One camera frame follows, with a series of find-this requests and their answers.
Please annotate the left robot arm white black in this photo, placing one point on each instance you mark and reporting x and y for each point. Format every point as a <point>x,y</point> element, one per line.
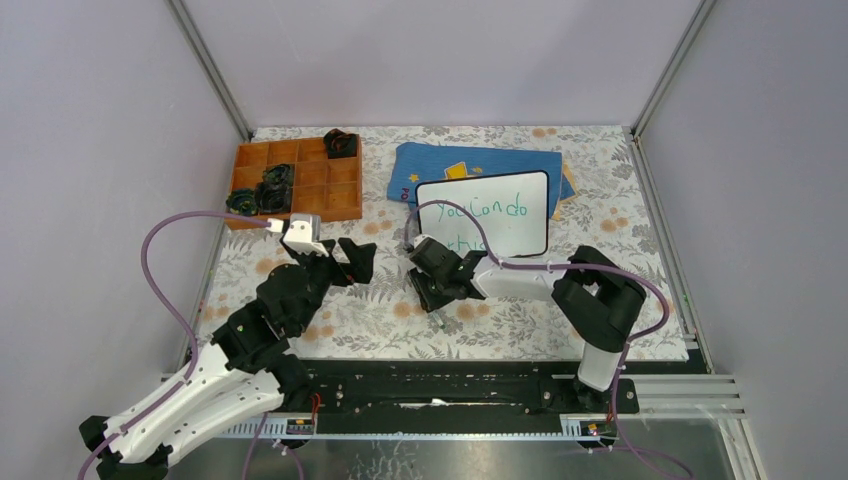
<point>243,371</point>

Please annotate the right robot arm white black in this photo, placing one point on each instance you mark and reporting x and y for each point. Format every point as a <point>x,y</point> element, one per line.
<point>601,303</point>

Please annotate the wooden compartment tray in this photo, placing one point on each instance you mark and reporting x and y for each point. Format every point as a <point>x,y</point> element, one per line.
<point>329,188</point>

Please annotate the dark rolled sock with green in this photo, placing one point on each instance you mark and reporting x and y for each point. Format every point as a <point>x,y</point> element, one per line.
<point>278,176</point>

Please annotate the aluminium frame post left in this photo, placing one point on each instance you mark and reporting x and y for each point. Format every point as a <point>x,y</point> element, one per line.
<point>242,132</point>

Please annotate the blue green rolled sock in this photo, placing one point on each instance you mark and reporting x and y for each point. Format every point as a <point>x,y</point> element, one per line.
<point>242,202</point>

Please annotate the black rolled sock middle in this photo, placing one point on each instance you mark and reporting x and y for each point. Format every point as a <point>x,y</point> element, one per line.
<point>273,198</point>

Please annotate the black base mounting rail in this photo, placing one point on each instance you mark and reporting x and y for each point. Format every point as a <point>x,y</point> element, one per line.
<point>347,387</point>

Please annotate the floral patterned tablecloth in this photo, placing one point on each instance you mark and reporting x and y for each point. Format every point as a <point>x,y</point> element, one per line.
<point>383,319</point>

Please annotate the slotted grey cable duct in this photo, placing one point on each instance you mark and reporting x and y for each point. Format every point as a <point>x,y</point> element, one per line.
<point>463,423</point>

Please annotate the white board with black frame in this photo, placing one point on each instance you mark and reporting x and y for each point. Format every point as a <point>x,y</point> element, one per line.
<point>507,213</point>

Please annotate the dark rolled sock with orange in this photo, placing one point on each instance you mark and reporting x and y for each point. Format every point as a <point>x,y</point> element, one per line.
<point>340,144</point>

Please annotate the aluminium frame post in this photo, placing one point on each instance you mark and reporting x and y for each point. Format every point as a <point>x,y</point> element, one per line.
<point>242,132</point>
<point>687,316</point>

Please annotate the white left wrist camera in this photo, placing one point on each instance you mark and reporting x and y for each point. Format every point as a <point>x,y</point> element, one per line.
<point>300,232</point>

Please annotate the blue cartoon print cloth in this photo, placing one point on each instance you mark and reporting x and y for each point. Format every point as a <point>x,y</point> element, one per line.
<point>418,163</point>

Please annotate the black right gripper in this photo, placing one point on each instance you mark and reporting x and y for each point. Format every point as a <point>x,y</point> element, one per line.
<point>427,300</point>

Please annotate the aluminium frame post right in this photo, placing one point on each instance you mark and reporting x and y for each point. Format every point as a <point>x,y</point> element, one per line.
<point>687,316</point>

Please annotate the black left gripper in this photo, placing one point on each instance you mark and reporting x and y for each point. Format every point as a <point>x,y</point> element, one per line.
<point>361,258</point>

